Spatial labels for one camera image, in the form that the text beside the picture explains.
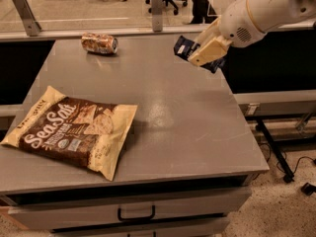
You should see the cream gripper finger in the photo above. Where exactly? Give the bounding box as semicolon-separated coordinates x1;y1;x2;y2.
189;37;232;66
195;18;220;45

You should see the dark blue rxbar wrapper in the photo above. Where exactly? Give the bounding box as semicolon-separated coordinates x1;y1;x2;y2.
173;36;226;73

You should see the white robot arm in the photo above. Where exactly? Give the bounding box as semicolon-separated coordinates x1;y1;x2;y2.
188;0;316;66

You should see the brown sea salt chip bag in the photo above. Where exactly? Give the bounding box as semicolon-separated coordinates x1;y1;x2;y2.
1;87;137;181

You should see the person in dark trousers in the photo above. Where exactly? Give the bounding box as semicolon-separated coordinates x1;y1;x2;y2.
191;0;217;24

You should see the crushed brown soda can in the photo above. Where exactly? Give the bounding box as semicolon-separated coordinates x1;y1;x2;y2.
81;33;119;54

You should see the grey cabinet with drawers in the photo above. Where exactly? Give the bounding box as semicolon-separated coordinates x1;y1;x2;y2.
0;35;268;237

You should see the black stand leg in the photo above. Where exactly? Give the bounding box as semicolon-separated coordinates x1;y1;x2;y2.
256;118;294;184

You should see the middle metal railing bracket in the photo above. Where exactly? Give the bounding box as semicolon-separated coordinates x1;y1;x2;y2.
151;0;163;32

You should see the metal railing bracket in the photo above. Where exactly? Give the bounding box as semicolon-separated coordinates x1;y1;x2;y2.
151;0;163;32
12;0;41;37

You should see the black floor cable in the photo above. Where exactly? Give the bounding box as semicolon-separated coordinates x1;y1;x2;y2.
258;141;316;176

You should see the black drawer handle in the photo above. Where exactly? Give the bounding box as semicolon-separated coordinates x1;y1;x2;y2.
117;205;156;222

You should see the left metal railing bracket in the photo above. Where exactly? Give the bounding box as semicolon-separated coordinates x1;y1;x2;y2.
12;0;41;37

